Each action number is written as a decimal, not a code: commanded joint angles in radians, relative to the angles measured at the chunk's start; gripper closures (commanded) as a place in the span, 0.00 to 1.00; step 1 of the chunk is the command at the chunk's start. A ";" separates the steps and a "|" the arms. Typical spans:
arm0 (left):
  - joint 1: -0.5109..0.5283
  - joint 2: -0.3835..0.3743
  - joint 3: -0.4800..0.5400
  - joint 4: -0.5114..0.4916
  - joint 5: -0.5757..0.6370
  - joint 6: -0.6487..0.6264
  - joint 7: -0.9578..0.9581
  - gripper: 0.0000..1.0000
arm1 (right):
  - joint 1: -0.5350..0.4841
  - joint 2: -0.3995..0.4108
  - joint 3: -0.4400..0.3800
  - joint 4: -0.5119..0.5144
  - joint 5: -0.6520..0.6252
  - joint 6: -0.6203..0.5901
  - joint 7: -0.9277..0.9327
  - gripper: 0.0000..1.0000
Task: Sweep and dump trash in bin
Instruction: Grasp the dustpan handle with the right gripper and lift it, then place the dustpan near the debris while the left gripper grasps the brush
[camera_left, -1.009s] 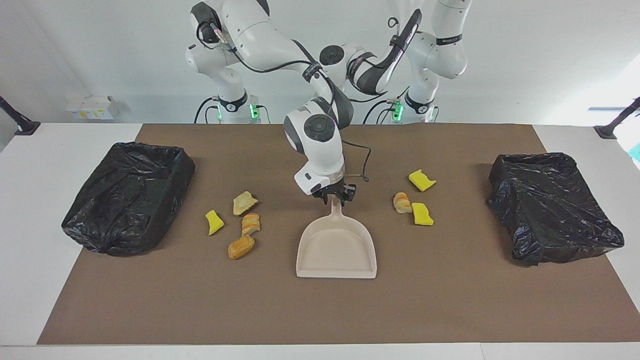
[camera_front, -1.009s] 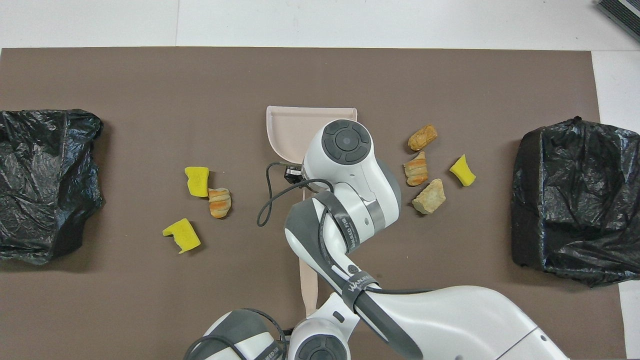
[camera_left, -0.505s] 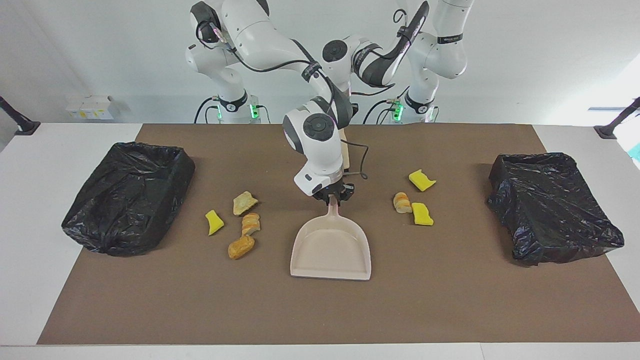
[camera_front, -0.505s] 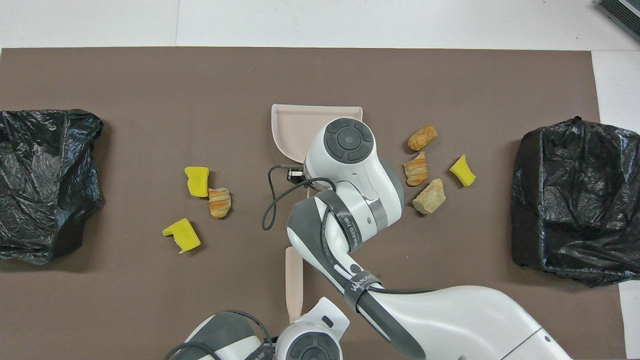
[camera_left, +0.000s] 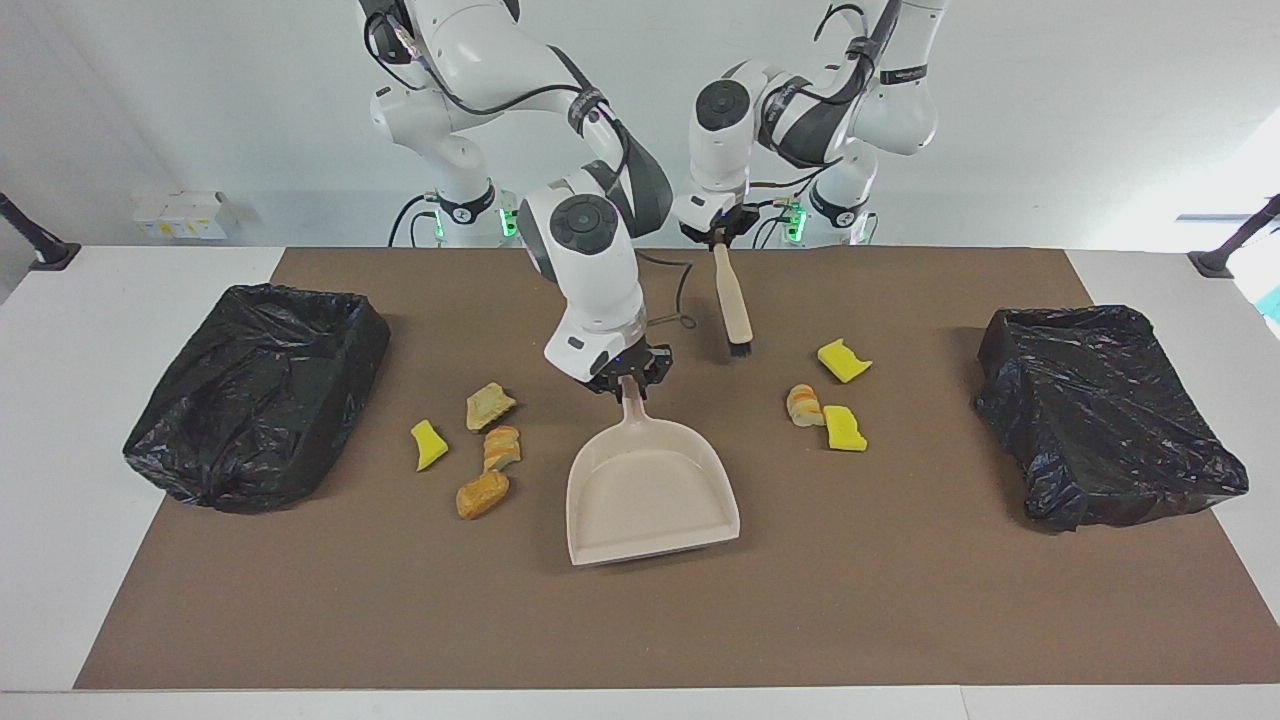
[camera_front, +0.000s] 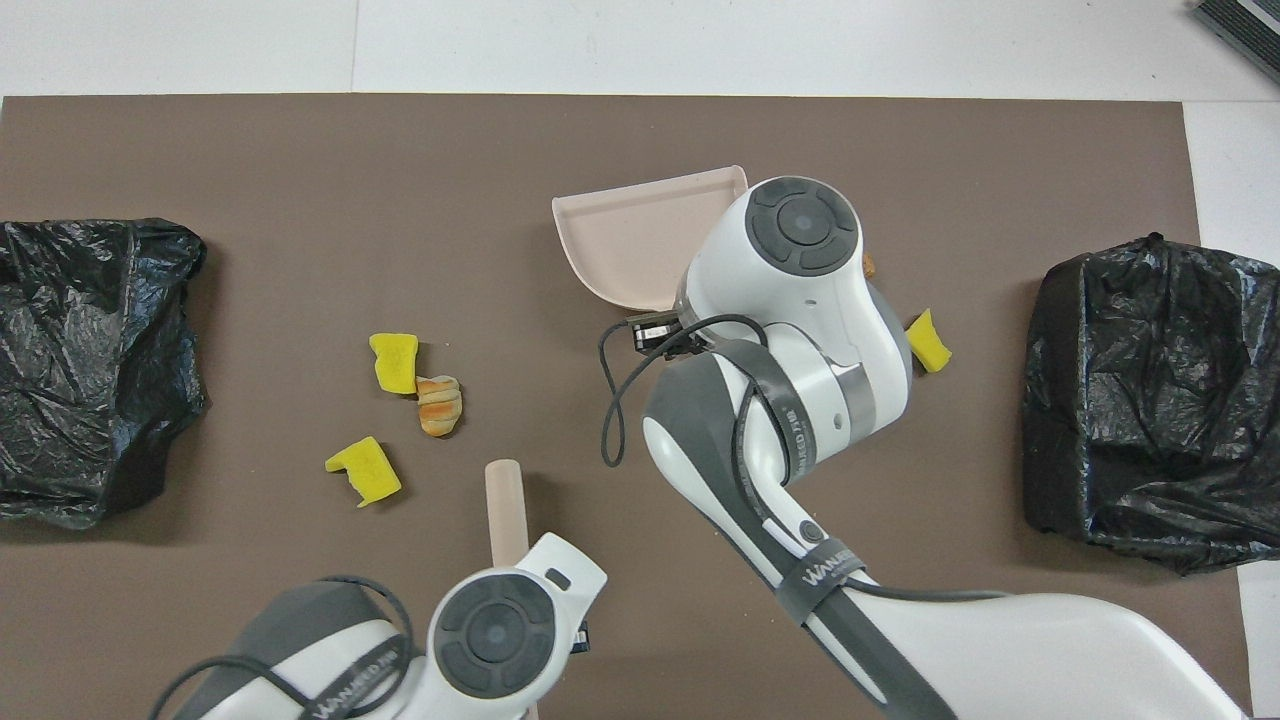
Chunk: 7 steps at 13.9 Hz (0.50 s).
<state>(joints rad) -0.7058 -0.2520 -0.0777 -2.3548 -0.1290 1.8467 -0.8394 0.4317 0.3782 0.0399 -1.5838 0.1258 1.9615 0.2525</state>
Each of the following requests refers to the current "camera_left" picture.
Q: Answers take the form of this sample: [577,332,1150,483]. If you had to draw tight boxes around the beige hand brush black bristles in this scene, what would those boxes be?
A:
[712,240,754,359]

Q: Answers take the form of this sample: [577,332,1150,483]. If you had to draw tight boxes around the beige plastic dustpan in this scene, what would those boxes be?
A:
[566,375,742,567]

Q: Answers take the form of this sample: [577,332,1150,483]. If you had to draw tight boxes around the pale toast bread piece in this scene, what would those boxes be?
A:
[465,381,518,432]

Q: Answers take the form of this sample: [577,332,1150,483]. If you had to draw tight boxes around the striped orange croissant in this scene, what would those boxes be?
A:
[483,425,523,474]

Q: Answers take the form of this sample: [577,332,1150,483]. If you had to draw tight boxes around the brown bread roll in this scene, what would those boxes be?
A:
[456,471,511,520]

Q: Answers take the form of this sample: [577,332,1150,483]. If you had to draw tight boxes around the yellow green sponge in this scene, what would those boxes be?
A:
[823,405,869,452]
[817,339,873,384]

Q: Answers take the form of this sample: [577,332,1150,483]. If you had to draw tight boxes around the small yellow sponge piece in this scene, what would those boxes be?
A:
[410,419,450,472]

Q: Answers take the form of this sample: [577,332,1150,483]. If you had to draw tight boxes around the black bag lined bin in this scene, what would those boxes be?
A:
[974,305,1251,533]
[122,284,392,515]

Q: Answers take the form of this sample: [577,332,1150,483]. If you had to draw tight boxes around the brown table mat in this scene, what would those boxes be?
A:
[73,247,1280,691]

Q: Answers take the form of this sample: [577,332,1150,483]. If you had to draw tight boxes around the black left arm base cable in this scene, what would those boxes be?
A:
[750,200,803,248]

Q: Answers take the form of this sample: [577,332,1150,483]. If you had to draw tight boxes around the black arm base cable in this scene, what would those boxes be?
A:
[750,200,803,248]
[388,195,441,248]

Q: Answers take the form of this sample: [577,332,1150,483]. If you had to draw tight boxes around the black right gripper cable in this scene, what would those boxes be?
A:
[638,250,699,332]

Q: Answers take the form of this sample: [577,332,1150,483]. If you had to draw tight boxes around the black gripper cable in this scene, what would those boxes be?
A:
[745,165,836,216]
[638,250,699,332]

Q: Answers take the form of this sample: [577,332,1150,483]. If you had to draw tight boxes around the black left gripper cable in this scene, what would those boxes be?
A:
[745,165,836,216]

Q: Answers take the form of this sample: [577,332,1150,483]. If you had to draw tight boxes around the black right arm base cable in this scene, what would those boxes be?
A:
[388,195,441,248]

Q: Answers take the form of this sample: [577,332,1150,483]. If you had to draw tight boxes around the white wall box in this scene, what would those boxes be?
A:
[133,192,229,240]

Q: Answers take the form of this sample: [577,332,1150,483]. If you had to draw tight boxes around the black camera stand clamp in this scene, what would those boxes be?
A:
[0,192,81,272]
[1188,195,1280,279]

